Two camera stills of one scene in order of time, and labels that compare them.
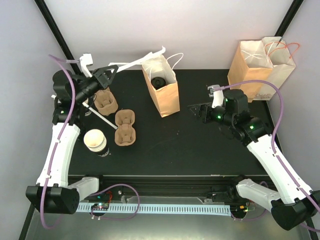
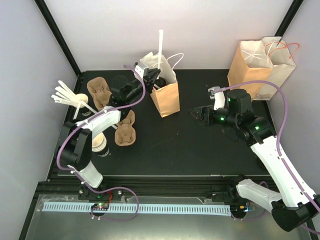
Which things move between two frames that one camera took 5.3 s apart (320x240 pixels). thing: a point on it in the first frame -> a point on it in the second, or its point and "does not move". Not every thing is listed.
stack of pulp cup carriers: x=105 y=102 does not move
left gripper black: x=102 y=78 -> x=148 y=80
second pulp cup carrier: x=125 y=135 does not move
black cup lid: x=158 y=82 does not move
